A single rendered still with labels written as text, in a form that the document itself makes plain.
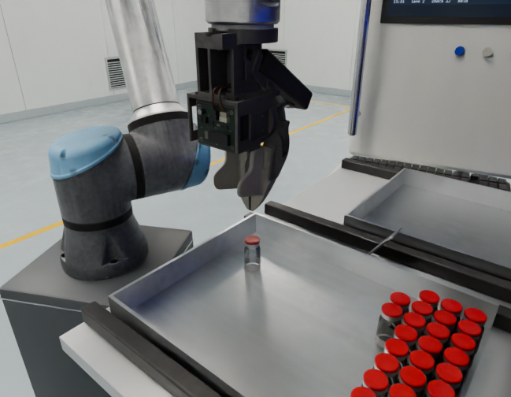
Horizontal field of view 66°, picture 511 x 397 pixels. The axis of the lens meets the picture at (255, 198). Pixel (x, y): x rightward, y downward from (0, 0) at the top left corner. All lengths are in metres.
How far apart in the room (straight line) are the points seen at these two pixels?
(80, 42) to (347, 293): 5.60
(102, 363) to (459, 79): 1.01
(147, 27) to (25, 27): 4.89
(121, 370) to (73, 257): 0.33
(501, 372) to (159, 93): 0.62
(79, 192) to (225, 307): 0.31
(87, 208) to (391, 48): 0.85
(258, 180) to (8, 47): 5.18
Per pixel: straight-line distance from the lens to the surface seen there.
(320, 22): 6.55
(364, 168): 0.89
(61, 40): 5.81
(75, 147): 0.66
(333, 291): 0.52
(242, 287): 0.52
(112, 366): 0.45
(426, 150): 1.20
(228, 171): 0.47
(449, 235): 0.69
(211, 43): 0.40
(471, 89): 1.16
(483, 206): 0.82
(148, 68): 0.74
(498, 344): 0.52
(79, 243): 0.72
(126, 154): 0.68
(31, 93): 5.67
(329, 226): 0.63
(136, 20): 0.78
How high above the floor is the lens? 1.20
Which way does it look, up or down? 26 degrees down
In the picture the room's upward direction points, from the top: straight up
